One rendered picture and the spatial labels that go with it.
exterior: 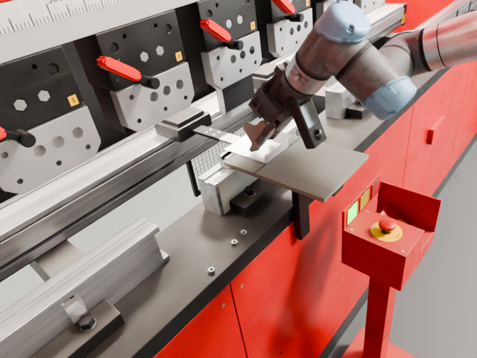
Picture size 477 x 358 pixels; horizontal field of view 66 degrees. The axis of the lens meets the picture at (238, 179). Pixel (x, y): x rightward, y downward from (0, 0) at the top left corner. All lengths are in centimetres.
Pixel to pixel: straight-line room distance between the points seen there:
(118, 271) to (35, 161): 28
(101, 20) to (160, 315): 50
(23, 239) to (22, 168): 37
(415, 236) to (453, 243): 117
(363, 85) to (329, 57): 7
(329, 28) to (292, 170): 30
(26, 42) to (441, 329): 167
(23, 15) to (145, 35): 17
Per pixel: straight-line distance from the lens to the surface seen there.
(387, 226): 94
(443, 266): 201
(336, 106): 124
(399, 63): 66
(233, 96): 84
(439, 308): 185
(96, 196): 96
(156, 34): 65
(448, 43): 71
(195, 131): 100
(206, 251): 81
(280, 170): 79
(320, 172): 77
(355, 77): 62
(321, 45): 63
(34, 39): 56
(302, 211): 89
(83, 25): 59
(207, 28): 67
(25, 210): 95
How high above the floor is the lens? 144
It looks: 34 degrees down
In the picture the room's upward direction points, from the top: 10 degrees counter-clockwise
